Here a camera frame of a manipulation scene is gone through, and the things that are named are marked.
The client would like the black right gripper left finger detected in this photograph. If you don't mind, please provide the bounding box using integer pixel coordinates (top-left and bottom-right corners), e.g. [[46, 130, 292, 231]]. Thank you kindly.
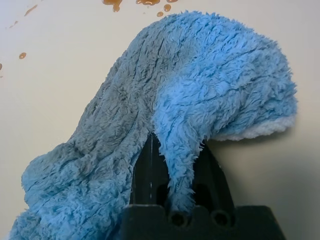
[[131, 132, 171, 208]]

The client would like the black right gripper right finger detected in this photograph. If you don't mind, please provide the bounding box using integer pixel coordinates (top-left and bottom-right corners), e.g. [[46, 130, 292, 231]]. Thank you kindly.
[[193, 141, 236, 210]]

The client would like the fluffy blue rag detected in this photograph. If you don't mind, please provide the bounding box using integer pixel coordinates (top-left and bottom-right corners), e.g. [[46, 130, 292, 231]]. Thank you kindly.
[[7, 9, 298, 240]]

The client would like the brown liquid streak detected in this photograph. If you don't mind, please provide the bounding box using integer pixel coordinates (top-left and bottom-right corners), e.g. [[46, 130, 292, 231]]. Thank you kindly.
[[23, 4, 39, 17]]

